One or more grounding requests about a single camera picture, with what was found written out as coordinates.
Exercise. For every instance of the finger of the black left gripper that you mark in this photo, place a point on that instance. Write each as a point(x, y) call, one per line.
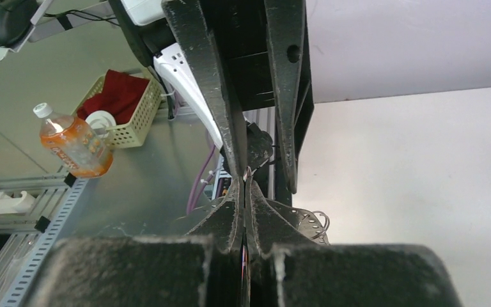
point(285, 38)
point(191, 28)

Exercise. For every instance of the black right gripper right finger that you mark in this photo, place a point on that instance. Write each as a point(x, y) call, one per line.
point(287, 268)

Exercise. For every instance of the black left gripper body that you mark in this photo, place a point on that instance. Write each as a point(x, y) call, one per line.
point(241, 34)

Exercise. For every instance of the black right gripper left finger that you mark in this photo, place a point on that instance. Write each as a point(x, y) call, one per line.
point(204, 267)

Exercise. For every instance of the metal oval keyring plate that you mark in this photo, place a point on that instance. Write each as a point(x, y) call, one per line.
point(244, 217)

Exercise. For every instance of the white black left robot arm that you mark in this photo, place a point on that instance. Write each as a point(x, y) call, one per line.
point(148, 34)

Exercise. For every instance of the red cloth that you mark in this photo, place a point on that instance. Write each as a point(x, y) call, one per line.
point(120, 96)

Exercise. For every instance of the cream perforated basket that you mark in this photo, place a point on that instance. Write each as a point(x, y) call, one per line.
point(133, 133)

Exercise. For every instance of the orange drink bottle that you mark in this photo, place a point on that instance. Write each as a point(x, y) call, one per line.
point(83, 153)

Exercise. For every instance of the black computer mouse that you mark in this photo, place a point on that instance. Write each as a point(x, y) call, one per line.
point(15, 20)

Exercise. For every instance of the white keyboard tray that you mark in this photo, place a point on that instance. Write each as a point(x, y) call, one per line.
point(43, 6)

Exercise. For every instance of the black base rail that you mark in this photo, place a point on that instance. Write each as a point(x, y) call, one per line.
point(281, 192)

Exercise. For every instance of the white slotted cable duct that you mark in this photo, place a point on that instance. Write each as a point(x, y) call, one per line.
point(21, 282)

